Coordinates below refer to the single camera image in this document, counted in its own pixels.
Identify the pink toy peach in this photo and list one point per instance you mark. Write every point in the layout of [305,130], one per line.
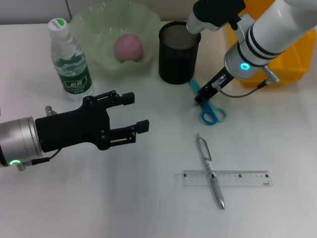
[128,48]

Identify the yellow plastic bin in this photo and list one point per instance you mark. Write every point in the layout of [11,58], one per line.
[297,65]

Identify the clear plastic ruler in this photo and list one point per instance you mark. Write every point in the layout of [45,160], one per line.
[242,179]

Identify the clear green-label water bottle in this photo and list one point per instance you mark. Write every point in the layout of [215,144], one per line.
[71,69]

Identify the translucent green fruit plate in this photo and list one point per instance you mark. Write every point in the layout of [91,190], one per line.
[99,32]

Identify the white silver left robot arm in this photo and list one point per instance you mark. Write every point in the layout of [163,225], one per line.
[19,141]

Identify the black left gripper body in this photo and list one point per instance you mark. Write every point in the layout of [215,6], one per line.
[71,129]

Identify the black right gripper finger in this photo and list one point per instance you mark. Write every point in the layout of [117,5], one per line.
[201,99]

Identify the black mesh pen holder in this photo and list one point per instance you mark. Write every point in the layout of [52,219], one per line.
[178,59]

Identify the blue scissors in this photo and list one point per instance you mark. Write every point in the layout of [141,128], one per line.
[210,111]

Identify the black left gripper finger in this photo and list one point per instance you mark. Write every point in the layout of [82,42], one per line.
[116,99]
[123,135]

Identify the silver ballpoint pen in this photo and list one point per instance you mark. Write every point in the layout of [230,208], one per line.
[210,173]

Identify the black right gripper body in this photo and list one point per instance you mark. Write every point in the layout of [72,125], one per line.
[218,81]

